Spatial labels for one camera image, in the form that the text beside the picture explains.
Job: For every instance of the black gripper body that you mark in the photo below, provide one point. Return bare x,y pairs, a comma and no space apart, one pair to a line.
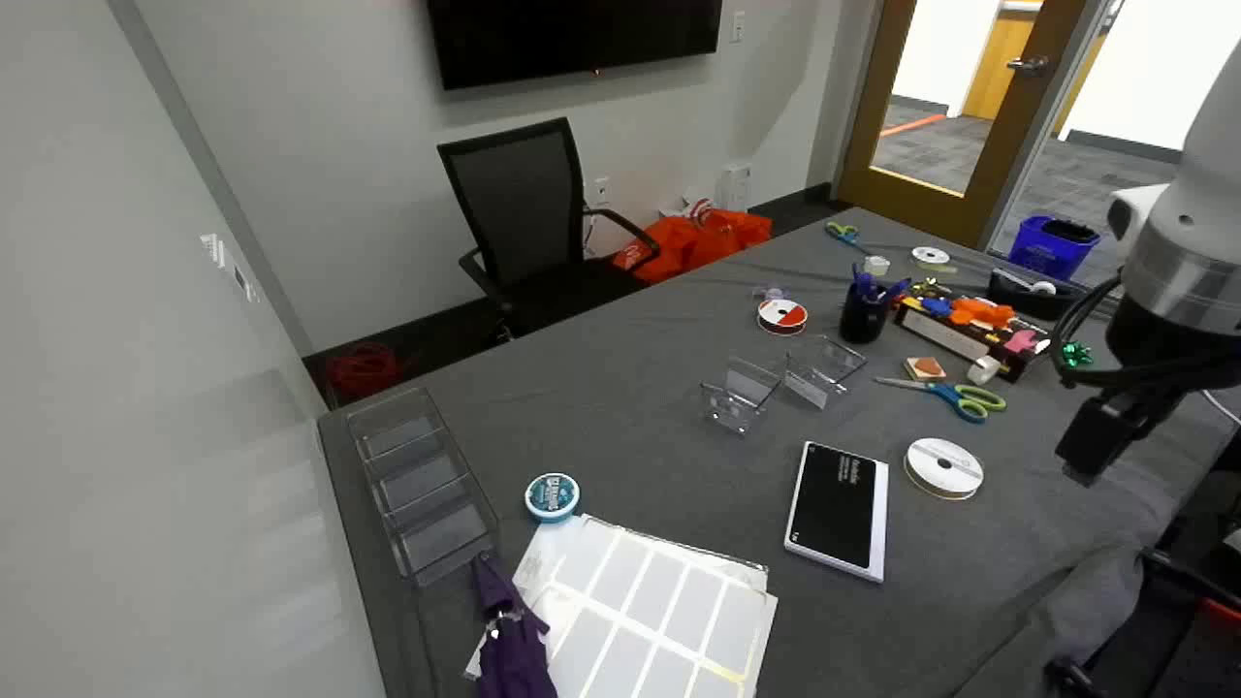
1104,433

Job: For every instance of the black notebook with white edge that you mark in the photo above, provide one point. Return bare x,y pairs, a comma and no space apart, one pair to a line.
839,512

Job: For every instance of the white ribbon spool far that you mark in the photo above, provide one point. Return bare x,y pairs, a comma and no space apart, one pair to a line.
928,255

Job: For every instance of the wooden glass door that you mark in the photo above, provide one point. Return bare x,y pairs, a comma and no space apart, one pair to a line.
951,105

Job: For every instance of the clear acrylic holder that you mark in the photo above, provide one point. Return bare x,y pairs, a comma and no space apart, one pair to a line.
819,369
738,398

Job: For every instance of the white ribbon spool near notebook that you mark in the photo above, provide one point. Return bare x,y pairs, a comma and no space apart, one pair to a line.
945,467

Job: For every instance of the clear acrylic holder right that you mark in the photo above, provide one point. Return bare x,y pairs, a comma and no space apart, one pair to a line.
819,369

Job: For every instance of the blue green scissors far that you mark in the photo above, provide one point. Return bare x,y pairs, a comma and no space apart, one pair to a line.
845,234

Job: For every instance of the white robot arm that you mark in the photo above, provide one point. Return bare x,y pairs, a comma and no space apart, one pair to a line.
1177,323

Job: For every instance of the clear acrylic holder left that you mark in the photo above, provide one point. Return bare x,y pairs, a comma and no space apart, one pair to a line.
738,398

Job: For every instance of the small orange square box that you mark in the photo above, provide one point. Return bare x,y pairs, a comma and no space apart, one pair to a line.
923,365

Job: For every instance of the clear plastic tray organizer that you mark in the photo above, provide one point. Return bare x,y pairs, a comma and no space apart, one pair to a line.
418,486

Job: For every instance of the black box of colourful items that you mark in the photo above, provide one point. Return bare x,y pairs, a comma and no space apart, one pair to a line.
976,326

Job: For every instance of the green gift bow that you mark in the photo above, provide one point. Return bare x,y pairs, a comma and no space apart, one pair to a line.
1075,354

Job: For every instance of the black mug with pens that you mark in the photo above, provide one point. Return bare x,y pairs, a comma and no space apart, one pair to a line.
871,299

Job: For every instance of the black office chair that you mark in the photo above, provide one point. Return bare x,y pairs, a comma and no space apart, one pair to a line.
524,208

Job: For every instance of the white label sheets stack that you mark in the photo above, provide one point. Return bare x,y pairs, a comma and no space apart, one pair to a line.
646,618

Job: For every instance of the black tape dispenser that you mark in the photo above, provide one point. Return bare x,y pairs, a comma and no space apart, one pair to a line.
1034,295

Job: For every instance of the blue tape roll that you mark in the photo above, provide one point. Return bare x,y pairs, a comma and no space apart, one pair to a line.
552,497

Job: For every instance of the grey tablecloth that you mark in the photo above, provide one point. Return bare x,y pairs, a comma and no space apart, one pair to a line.
977,594

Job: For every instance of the orange bag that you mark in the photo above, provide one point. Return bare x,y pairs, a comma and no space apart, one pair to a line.
690,243

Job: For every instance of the purple cloth bundle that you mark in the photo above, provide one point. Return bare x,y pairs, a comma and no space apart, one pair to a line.
512,636

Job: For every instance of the green blue handled scissors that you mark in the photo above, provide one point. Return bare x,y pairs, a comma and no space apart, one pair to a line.
965,402

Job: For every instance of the blue recycling bin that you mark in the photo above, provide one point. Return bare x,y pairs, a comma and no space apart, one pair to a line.
1052,245

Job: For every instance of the wall mounted black television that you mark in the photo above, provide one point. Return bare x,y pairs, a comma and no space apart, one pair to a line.
512,42

